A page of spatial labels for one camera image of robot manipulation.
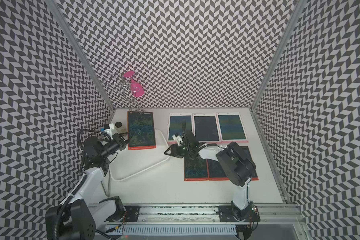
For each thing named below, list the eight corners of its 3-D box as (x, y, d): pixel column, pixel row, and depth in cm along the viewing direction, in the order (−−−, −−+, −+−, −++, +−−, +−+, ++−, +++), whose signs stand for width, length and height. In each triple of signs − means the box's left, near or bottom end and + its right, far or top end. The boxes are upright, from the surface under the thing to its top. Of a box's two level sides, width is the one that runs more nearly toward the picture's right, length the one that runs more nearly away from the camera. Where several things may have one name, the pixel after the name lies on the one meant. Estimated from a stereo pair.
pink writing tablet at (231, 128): (221, 143, 102) (221, 141, 100) (216, 114, 119) (217, 112, 117) (247, 143, 102) (248, 141, 100) (239, 114, 119) (239, 112, 117)
